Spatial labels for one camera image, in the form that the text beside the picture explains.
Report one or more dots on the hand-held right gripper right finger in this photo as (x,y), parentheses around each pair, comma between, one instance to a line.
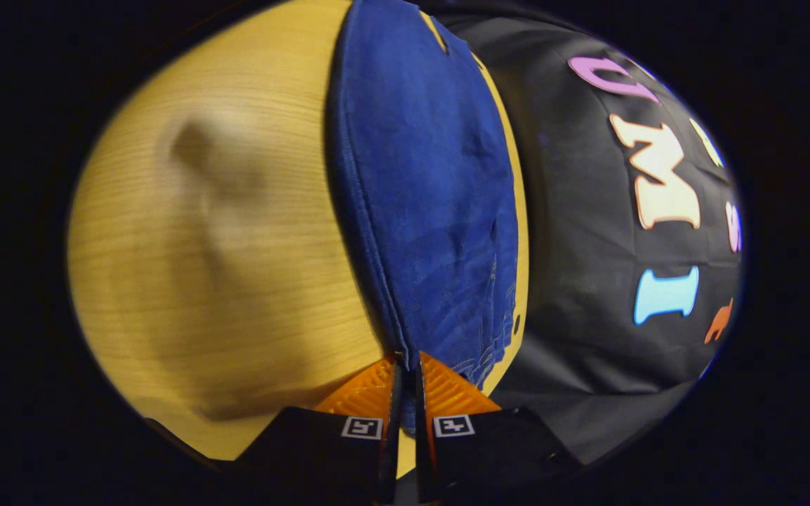
(420,457)

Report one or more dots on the black backdrop cloth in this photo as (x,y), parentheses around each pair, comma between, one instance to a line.
(574,246)

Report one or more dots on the blue jeans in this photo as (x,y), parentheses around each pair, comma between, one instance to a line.
(419,176)

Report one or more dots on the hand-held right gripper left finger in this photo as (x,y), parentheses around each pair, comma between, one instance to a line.
(394,457)

